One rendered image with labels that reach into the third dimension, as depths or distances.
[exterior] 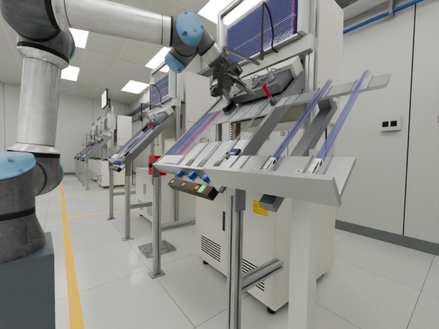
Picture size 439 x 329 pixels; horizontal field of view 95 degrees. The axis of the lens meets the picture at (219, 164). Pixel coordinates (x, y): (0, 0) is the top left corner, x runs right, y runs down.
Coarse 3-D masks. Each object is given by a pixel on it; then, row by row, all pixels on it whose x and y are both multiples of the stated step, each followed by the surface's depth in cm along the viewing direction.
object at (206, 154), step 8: (200, 144) 110; (208, 144) 103; (216, 144) 97; (224, 144) 92; (240, 144) 84; (192, 152) 108; (200, 152) 101; (208, 152) 96; (216, 152) 91; (184, 160) 106; (192, 160) 98; (200, 160) 95; (208, 160) 90; (216, 160) 85; (224, 160) 82
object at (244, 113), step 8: (280, 96) 97; (216, 104) 151; (224, 104) 140; (248, 104) 113; (256, 104) 106; (208, 112) 148; (232, 112) 119; (240, 112) 111; (248, 112) 104; (264, 112) 94; (224, 120) 116; (232, 120) 110; (240, 120) 114; (248, 120) 108
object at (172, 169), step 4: (156, 164) 120; (160, 164) 115; (164, 164) 111; (168, 164) 108; (172, 164) 104; (160, 168) 121; (164, 168) 116; (168, 168) 111; (172, 168) 106; (176, 168) 101; (180, 168) 98; (184, 168) 94; (188, 168) 91; (192, 168) 88; (196, 168) 85; (200, 168) 83; (164, 172) 123; (168, 172) 117; (172, 172) 111; (176, 172) 107; (184, 172) 98; (188, 172) 95; (196, 172) 88; (200, 172) 85; (204, 172) 82; (200, 176) 89
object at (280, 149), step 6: (330, 84) 69; (324, 90) 66; (318, 96) 64; (312, 102) 63; (306, 108) 62; (312, 108) 61; (306, 114) 59; (300, 120) 58; (294, 126) 57; (300, 126) 57; (294, 132) 55; (288, 138) 53; (282, 144) 52; (276, 150) 52; (282, 150) 51; (276, 156) 50
